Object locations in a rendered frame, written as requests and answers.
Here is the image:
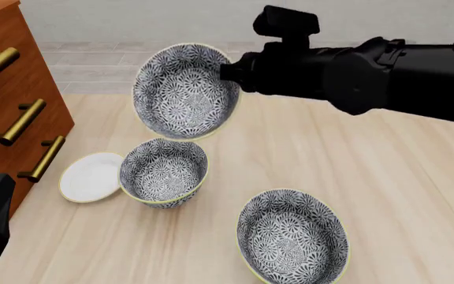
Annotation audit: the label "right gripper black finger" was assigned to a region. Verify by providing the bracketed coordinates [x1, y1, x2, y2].
[219, 61, 247, 83]

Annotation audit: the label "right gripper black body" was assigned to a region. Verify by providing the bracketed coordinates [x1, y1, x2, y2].
[233, 41, 280, 97]

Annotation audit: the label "black patterned bowl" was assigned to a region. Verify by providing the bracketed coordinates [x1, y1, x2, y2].
[236, 188, 351, 284]
[132, 43, 243, 141]
[117, 137, 210, 209]

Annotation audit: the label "white plate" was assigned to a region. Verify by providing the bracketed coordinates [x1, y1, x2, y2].
[58, 151, 127, 204]

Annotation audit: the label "wooden drawer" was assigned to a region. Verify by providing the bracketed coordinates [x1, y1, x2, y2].
[0, 109, 75, 220]
[0, 69, 71, 180]
[0, 5, 51, 119]

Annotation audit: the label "wooden cabinet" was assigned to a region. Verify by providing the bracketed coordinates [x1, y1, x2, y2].
[0, 0, 75, 220]

